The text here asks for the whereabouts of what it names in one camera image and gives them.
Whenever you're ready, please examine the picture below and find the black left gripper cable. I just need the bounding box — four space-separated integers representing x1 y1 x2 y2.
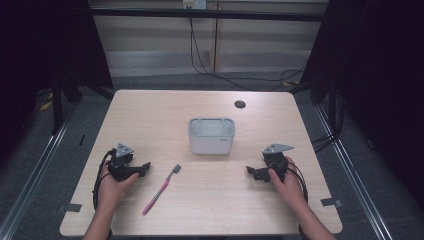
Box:
92 149 116 212

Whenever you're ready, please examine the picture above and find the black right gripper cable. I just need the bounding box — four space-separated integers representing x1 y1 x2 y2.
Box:
285 161 310 205

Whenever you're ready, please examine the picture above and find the dark curtain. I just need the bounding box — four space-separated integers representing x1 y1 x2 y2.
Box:
0 0 115 161
301 0 424 201

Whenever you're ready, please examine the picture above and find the black horizontal bar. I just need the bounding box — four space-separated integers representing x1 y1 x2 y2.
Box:
89 7 327 23

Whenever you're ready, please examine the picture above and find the black metal stand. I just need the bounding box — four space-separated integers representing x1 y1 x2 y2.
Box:
50 79 65 136

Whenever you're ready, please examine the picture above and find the white wall socket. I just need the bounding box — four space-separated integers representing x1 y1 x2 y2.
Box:
182 0 208 11

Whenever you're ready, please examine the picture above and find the black wall cable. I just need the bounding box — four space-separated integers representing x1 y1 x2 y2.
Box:
187 7 308 92

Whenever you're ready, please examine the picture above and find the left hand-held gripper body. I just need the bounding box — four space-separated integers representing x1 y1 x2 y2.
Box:
107 143 142 183

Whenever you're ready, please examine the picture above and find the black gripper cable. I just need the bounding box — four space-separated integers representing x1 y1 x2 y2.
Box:
285 161 310 205
92 149 116 212

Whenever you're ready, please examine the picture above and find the grey plastic container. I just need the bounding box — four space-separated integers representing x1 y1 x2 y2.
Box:
187 117 237 156

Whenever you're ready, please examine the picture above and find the grey tape strip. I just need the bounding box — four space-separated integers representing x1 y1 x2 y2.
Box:
320 197 344 209
55 202 83 215

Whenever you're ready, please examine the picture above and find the person's right hand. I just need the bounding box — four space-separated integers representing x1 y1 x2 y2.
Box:
267 156 308 208

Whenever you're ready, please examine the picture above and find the pink toothbrush with grey head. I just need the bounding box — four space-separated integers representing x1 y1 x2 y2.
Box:
141 163 182 216

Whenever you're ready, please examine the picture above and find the person's left hand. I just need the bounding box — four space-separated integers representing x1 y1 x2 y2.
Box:
96 159 141 213

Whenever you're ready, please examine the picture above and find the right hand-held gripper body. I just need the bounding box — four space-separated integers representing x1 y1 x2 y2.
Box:
261 143 295 183

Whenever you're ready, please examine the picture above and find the metal floor rail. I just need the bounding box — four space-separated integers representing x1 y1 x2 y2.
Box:
313 103 395 240
0 103 78 240

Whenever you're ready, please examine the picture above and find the yellow floor item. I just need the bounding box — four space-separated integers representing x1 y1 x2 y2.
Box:
37 91 55 113

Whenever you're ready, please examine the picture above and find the black cable bundle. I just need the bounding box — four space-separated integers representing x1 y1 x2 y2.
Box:
310 87 346 155

